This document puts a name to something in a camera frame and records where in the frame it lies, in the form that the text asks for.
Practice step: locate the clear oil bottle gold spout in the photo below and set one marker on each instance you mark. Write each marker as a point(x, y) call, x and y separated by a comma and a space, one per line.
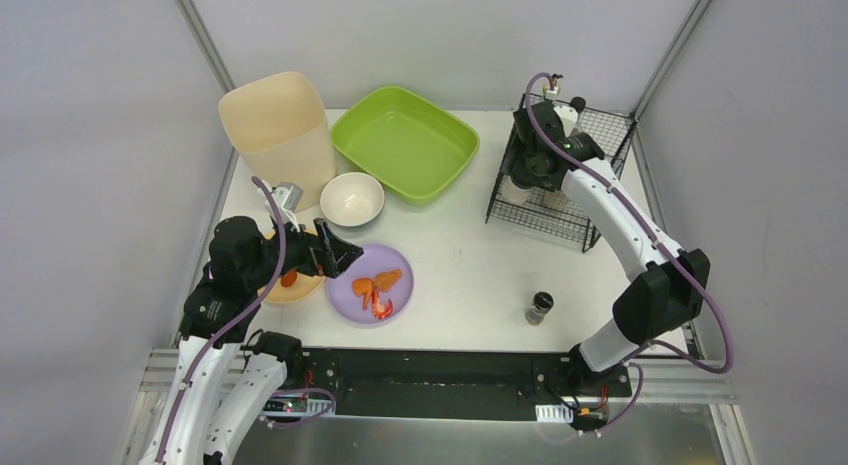
point(551, 86)

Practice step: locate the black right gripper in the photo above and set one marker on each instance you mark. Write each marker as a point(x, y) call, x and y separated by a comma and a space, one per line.
point(526, 162)

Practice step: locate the fried chicken nugget piece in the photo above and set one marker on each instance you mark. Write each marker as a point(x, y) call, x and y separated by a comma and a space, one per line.
point(384, 281)

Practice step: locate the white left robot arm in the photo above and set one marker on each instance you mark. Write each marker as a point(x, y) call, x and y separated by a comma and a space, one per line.
point(196, 425)

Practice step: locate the orange chicken wing toy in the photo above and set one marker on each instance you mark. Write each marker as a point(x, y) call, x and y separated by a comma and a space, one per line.
point(365, 288)

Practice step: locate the green plastic tub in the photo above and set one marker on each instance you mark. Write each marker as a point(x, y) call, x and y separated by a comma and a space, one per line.
point(409, 144)

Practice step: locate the dark vinegar bottle red label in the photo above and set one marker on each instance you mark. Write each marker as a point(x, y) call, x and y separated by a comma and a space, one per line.
point(573, 115)

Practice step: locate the beige plastic bin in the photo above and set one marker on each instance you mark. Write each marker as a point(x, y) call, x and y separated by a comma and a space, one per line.
point(279, 127)

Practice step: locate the yellow plastic plate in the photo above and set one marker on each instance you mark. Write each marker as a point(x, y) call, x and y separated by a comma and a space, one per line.
point(304, 287)

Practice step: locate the brown food scraps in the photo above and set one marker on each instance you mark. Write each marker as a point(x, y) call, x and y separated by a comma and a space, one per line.
point(287, 280)

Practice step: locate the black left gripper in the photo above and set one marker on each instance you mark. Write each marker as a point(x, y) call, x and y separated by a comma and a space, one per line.
point(318, 248)

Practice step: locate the black-cap shaker bottle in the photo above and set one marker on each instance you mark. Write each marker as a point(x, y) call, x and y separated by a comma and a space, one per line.
point(513, 193)

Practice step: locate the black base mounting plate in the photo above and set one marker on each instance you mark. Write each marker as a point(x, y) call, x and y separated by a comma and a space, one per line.
point(425, 384)

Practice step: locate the white ceramic bowl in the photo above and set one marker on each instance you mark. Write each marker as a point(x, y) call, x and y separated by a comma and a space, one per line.
point(352, 199)

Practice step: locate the small pepper jar black cap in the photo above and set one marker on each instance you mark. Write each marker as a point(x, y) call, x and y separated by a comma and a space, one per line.
point(541, 304)

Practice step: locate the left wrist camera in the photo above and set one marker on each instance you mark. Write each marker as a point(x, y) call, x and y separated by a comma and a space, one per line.
point(285, 197)

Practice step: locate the purple plastic plate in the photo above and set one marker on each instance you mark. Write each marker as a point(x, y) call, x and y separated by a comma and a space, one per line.
point(377, 258)

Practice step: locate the red shrimp toy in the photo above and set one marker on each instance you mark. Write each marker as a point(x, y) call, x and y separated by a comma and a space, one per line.
point(381, 309)

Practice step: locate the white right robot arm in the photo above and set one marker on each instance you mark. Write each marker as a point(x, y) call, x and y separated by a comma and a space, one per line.
point(663, 278)

